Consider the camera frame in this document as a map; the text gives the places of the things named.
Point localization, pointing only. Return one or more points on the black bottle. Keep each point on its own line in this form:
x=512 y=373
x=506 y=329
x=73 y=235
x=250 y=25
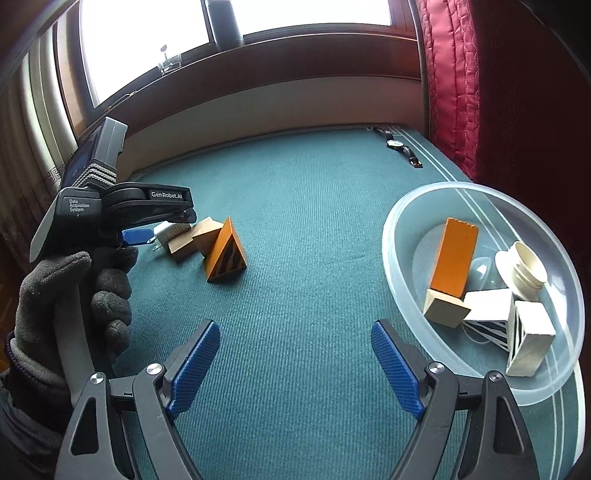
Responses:
x=226 y=23

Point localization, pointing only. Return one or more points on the orange wooden plank block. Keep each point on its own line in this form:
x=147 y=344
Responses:
x=455 y=258

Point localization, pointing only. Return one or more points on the orange striped triangular block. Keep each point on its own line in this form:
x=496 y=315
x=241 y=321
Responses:
x=226 y=258

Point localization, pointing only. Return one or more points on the red quilted curtain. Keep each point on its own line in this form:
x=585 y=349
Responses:
x=452 y=92

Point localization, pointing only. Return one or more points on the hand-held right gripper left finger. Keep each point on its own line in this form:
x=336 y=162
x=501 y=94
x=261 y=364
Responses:
x=196 y=364

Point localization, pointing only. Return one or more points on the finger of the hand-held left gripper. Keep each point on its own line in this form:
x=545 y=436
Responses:
x=136 y=235
x=178 y=216

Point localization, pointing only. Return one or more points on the brown wooden window frame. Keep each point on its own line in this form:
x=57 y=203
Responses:
x=277 y=60

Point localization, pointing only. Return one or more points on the pale wooden triangular block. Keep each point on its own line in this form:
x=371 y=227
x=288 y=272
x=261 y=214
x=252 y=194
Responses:
x=207 y=230

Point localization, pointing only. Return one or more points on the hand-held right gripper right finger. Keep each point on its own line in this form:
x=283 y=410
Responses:
x=397 y=364

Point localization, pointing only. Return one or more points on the person's left hand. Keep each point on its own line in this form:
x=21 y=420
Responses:
x=41 y=300

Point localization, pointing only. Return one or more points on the white charger plug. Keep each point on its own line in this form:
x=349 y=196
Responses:
x=162 y=233

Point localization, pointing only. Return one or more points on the beige patterned curtain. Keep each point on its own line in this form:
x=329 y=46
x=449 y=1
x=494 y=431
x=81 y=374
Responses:
x=27 y=138

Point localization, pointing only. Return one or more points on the green table mat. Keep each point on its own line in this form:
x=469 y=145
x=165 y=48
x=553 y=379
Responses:
x=300 y=277

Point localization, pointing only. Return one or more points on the cream round plastic cap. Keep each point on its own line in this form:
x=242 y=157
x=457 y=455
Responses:
x=526 y=270

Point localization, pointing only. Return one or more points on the brown wooden rectangular block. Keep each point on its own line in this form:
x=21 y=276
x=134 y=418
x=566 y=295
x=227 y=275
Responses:
x=182 y=247

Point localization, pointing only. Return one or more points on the white black-striped block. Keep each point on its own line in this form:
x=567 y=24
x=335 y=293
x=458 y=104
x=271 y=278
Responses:
x=487 y=304

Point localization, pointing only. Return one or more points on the person's left forearm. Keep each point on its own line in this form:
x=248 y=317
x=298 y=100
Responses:
x=23 y=415

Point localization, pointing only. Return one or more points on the pale rectangular wooden block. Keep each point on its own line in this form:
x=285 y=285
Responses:
x=533 y=327

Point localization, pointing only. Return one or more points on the clear plastic bowl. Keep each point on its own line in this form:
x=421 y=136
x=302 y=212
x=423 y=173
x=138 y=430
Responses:
x=406 y=258

